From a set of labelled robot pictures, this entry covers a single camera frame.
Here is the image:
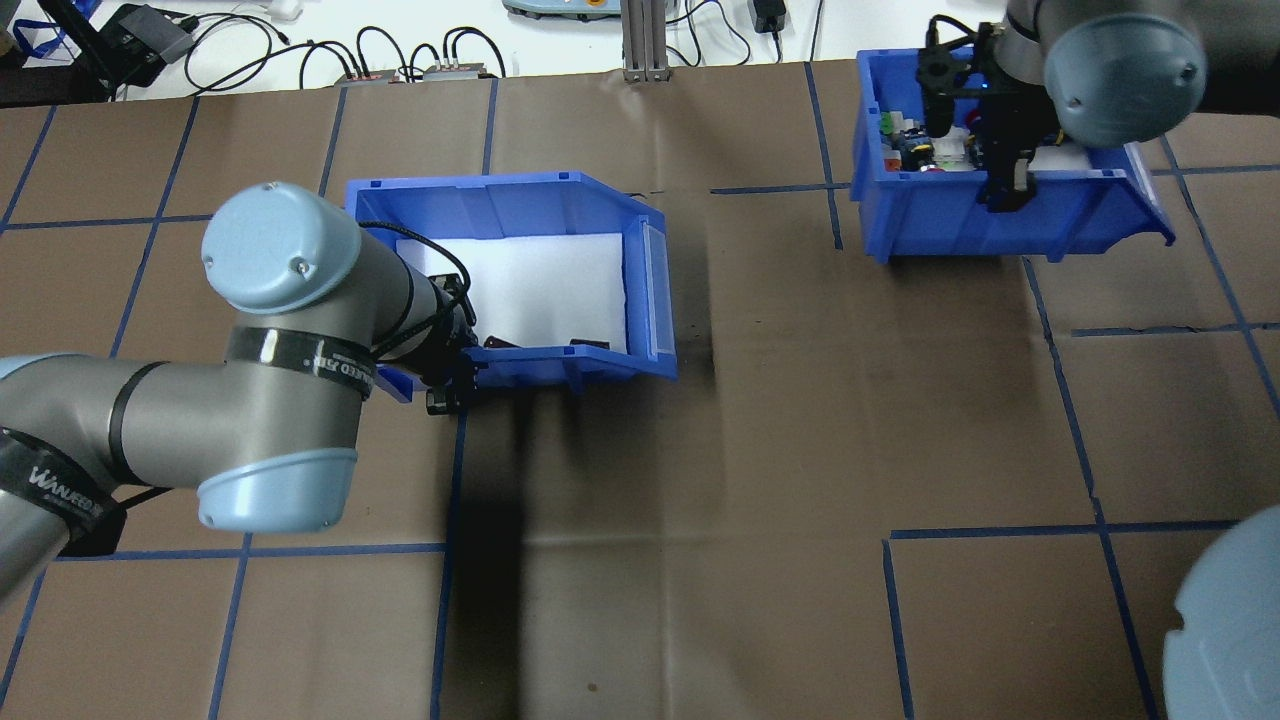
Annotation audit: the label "blue bin holding batteries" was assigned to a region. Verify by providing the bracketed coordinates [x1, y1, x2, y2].
[345, 172, 679, 403]

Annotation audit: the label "small assorted parts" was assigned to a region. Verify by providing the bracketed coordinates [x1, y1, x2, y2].
[930, 128, 979, 173]

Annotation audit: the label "black velcro cable strap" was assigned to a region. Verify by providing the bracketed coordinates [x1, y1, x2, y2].
[0, 425, 129, 559]
[225, 325, 379, 403]

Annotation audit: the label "black flat device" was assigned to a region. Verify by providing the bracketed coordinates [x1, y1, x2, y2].
[38, 0, 136, 101]

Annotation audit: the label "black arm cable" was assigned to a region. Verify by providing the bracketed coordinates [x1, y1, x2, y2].
[355, 218, 479, 363]

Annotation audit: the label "black hub cable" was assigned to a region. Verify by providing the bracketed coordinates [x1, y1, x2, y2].
[353, 25, 413, 77]
[438, 27, 508, 77]

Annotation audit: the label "white desk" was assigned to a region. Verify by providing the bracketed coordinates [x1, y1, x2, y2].
[0, 0, 1280, 103]

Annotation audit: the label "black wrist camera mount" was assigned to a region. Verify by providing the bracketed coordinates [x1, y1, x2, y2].
[916, 15, 979, 139]

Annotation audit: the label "blue bin holding components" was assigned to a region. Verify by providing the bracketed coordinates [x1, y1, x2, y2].
[852, 50, 1178, 266]

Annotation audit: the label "grey teach pendant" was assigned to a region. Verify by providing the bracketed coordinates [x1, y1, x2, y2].
[503, 0, 623, 23]

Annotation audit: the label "grey docking box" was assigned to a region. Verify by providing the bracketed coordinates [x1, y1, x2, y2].
[103, 3, 196, 63]

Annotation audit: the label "aluminium extrusion post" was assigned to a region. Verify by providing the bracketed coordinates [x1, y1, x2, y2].
[622, 0, 673, 83]

